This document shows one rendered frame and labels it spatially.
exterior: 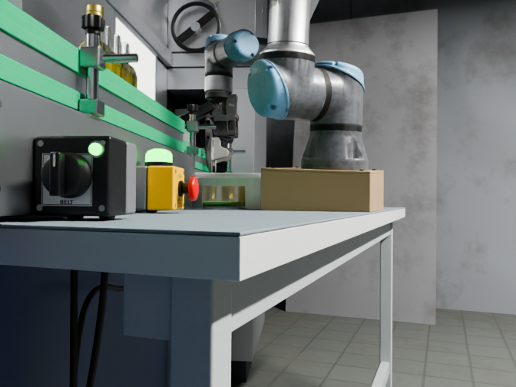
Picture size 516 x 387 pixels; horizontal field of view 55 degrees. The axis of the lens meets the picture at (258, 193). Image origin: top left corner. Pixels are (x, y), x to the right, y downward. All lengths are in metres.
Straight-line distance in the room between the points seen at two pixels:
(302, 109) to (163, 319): 0.68
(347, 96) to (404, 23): 2.73
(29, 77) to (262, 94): 0.55
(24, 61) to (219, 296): 0.33
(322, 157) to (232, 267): 0.74
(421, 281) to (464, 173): 0.91
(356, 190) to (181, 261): 0.69
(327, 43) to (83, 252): 3.51
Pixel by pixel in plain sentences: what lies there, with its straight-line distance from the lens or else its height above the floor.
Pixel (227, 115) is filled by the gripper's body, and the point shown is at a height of 0.99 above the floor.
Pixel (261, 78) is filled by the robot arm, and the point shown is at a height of 1.02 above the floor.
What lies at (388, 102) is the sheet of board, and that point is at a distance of 3.59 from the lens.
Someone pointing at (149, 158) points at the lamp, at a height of 0.84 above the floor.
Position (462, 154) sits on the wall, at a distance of 3.85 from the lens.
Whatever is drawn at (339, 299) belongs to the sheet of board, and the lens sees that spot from 3.45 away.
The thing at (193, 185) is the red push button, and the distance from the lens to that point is 0.79.
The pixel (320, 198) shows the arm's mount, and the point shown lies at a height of 0.78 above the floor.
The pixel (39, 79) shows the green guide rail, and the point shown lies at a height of 0.90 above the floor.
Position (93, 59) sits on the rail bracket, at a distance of 0.69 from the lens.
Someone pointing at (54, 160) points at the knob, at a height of 0.81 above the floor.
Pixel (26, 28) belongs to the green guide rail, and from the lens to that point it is 0.59.
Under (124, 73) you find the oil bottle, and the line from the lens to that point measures 1.18.
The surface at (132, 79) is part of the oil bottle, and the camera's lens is 1.23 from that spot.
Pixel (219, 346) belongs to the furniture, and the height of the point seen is 0.65.
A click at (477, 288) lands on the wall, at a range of 3.89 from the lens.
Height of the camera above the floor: 0.77
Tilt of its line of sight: 1 degrees up
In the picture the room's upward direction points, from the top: 1 degrees clockwise
